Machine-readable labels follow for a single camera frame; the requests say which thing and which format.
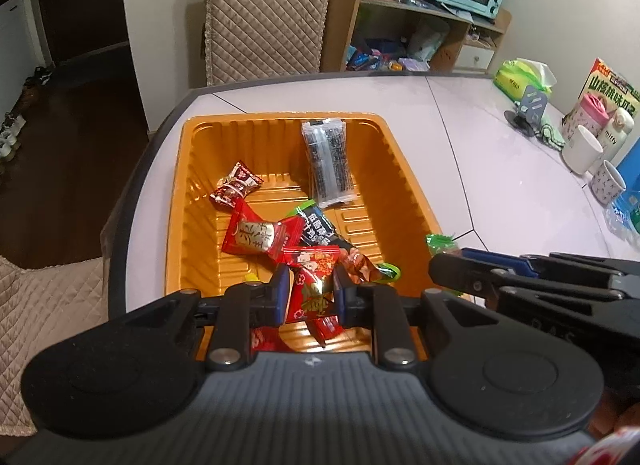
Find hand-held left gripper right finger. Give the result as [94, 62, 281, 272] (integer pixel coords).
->
[333, 264, 507, 372]

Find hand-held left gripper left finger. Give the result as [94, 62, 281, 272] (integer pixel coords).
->
[112, 264, 293, 372]

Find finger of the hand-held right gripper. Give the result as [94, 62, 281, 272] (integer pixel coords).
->
[461, 248, 626, 279]
[429, 254, 608, 307]

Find large red snack packet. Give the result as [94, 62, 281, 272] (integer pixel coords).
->
[285, 265, 346, 346]

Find green brown candy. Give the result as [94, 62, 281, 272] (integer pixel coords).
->
[426, 232, 460, 258]

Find red cartoon snack packet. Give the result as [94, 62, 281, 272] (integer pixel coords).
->
[281, 245, 341, 276]

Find small red candy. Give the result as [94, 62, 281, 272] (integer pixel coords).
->
[249, 327, 288, 355]

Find red packet with gold centre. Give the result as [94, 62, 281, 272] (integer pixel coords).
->
[221, 197, 303, 266]

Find long green snack packet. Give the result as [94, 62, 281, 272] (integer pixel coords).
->
[284, 198, 402, 286]

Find orange plastic tray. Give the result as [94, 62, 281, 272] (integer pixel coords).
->
[165, 114, 446, 363]

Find dark red candy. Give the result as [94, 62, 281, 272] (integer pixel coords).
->
[209, 161, 265, 210]

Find clear black snack packet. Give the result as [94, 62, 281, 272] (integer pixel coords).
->
[300, 117, 357, 210]

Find person's right hand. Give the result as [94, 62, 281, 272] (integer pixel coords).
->
[587, 387, 640, 446]

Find clear pack with blue label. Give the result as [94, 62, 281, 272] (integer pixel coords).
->
[602, 197, 633, 233]

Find green label water bottle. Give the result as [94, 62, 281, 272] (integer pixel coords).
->
[627, 190, 640, 236]

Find printed white mug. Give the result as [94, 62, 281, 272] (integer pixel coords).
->
[589, 160, 627, 206]

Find light green cloth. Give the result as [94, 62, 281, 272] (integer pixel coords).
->
[537, 110, 568, 152]

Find plain white cup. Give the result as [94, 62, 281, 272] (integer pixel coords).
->
[561, 124, 605, 176]

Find grey phone stand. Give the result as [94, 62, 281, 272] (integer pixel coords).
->
[504, 86, 548, 136]

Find pink tumbler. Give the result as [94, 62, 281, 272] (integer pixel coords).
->
[561, 92, 611, 146]

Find white thermos bottle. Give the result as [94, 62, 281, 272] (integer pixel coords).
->
[595, 107, 636, 153]

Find green tissue pack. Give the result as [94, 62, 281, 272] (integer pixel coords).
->
[494, 58, 557, 100]

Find white shelf drawer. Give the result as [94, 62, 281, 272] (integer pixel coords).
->
[456, 42, 498, 70]

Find yellow green snack box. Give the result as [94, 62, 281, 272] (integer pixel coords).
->
[562, 57, 640, 132]

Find white plastic bag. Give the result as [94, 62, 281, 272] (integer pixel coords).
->
[406, 20, 451, 62]

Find beige quilted chair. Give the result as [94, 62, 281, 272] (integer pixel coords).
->
[199, 0, 337, 87]
[0, 254, 131, 438]

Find wooden shelf unit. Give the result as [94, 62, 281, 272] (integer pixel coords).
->
[320, 0, 513, 74]

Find white shoes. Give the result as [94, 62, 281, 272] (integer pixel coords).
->
[0, 112, 26, 160]

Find dark shoes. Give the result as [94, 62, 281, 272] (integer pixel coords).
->
[22, 65, 53, 88]

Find dark wooden door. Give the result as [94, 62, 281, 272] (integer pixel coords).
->
[27, 0, 131, 66]

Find white cabinet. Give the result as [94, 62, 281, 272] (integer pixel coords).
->
[0, 0, 38, 76]

